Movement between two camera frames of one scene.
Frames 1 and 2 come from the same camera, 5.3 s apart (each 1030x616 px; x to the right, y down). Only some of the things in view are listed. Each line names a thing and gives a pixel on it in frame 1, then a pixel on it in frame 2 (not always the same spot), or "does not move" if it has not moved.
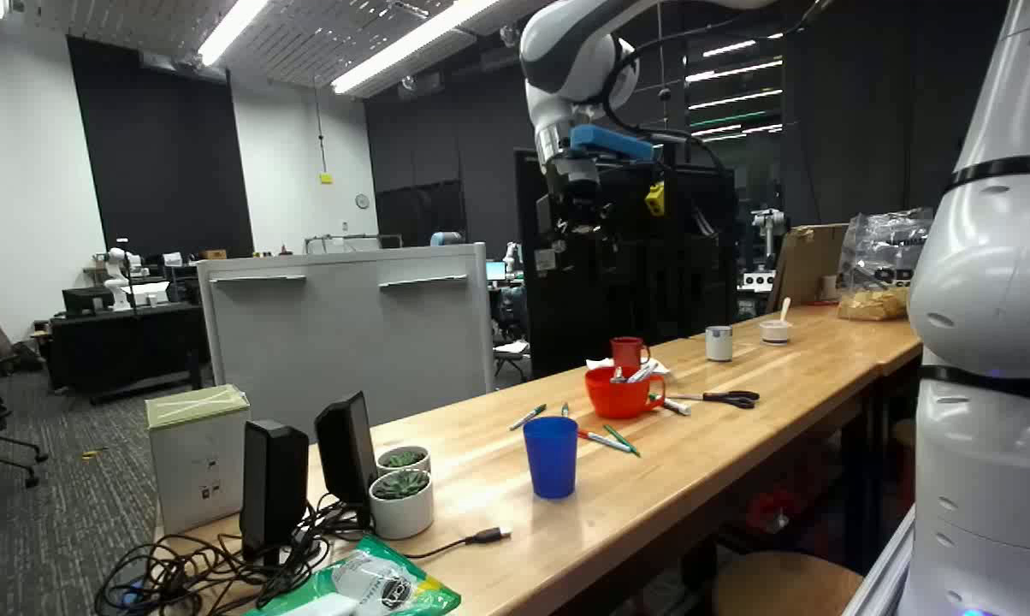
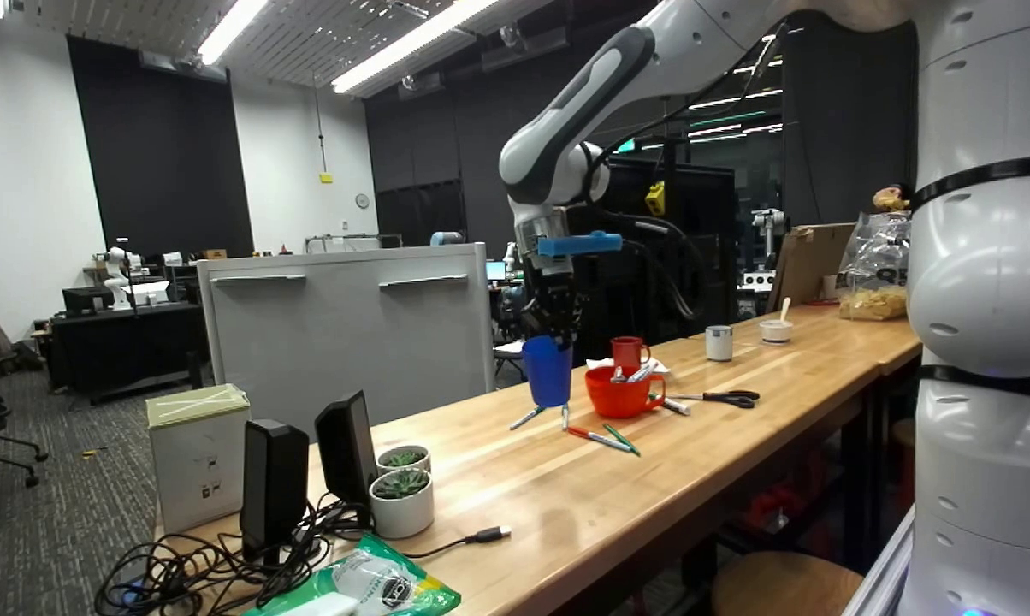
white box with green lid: x=200 y=454 does not move
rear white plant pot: x=404 y=457 does not move
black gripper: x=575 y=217 to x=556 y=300
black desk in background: x=107 y=355 does not move
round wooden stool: x=783 y=584 does not move
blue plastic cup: x=552 y=454 to x=549 y=366
